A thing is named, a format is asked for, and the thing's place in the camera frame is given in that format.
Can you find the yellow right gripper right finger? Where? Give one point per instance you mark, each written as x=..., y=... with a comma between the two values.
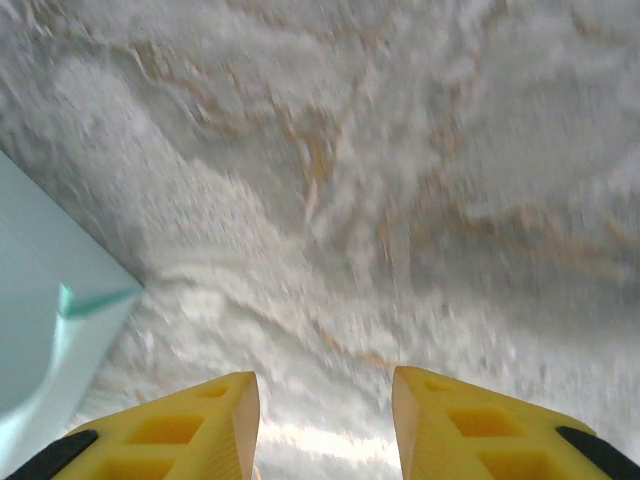
x=480, y=440

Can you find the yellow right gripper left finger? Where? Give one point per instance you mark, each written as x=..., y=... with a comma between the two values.
x=165, y=440

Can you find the light teal paper box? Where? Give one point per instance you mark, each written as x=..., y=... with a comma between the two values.
x=30, y=250

